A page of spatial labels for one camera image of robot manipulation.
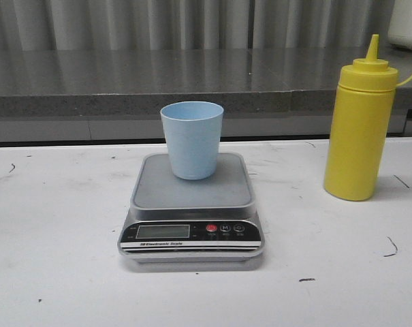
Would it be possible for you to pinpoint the silver electronic kitchen scale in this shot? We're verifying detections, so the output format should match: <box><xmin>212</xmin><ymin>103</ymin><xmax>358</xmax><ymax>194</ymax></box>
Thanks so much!
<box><xmin>118</xmin><ymin>153</ymin><xmax>265</xmax><ymax>271</ymax></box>

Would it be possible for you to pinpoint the yellow squeeze bottle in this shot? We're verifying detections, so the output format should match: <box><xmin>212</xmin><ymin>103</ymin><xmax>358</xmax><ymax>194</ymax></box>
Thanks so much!
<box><xmin>323</xmin><ymin>34</ymin><xmax>412</xmax><ymax>201</ymax></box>

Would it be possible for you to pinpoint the grey stone counter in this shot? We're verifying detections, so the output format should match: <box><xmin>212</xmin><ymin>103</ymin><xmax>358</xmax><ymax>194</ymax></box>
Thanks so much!
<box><xmin>0</xmin><ymin>46</ymin><xmax>412</xmax><ymax>143</ymax></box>

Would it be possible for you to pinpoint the light blue plastic cup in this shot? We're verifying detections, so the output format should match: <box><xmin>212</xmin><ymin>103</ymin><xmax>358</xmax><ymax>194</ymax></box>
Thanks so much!
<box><xmin>160</xmin><ymin>101</ymin><xmax>224</xmax><ymax>180</ymax></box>

